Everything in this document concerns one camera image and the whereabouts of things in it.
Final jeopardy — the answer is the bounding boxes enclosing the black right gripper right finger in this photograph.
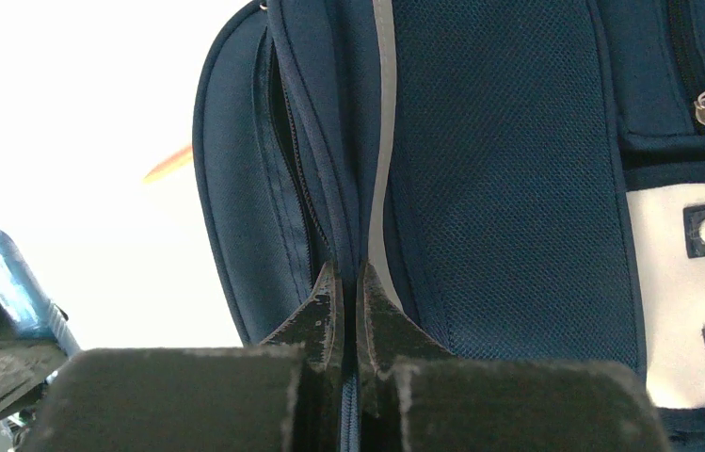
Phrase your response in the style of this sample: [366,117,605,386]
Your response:
[356,264,670,451]

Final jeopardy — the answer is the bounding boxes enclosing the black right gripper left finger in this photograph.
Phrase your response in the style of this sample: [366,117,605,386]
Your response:
[21,263,344,452]

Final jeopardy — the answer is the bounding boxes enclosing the navy blue student backpack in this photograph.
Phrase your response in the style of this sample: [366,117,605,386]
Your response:
[192,1,705,451]

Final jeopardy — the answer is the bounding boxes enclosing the orange pen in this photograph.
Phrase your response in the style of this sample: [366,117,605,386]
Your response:
[142,144,193,185]

